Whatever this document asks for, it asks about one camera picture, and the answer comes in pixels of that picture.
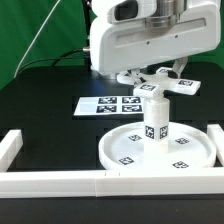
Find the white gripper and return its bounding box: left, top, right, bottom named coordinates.
left=90, top=0, right=221, bottom=87

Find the white cross-shaped table base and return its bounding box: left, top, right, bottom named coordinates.
left=117, top=67, right=201, bottom=100

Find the white round table top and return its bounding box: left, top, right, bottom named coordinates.
left=98, top=122, right=216, bottom=171

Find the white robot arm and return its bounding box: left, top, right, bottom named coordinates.
left=90, top=0, right=221, bottom=75

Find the white tag sheet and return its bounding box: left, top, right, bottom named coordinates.
left=74, top=96, right=144, bottom=116

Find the black cable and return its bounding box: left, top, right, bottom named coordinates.
left=13, top=0, right=98, bottom=79

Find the white cable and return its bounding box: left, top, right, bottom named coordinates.
left=13, top=0, right=63, bottom=78

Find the white front fence rail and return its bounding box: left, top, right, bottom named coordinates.
left=0, top=167, right=224, bottom=198

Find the white left fence rail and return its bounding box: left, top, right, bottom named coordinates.
left=0, top=129, right=23, bottom=172

